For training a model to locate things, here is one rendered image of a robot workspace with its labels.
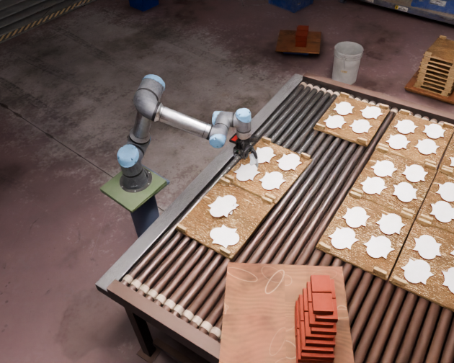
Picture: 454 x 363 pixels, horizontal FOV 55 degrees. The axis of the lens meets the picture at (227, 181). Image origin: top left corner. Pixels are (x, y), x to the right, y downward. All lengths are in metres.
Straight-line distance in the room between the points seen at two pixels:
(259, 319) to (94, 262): 1.85
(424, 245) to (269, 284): 0.80
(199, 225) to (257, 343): 0.73
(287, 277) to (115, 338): 1.47
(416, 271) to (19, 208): 3.08
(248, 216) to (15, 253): 2.05
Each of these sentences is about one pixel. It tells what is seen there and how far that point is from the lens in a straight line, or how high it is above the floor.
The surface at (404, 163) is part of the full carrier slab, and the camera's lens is 2.69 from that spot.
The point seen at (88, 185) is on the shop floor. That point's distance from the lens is 3.99.
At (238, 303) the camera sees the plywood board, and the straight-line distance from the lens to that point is 1.88.
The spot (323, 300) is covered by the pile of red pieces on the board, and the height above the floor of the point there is 1.32.
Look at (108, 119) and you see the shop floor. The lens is 4.66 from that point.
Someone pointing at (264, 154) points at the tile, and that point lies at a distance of 2.60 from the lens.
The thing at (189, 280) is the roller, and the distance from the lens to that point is 2.10.
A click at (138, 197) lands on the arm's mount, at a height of 0.89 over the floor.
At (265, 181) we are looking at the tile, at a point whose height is 0.95.
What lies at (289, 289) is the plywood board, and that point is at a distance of 1.92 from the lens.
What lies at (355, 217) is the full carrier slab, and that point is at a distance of 2.32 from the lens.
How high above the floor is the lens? 2.68
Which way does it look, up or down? 45 degrees down
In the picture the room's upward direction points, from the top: 4 degrees counter-clockwise
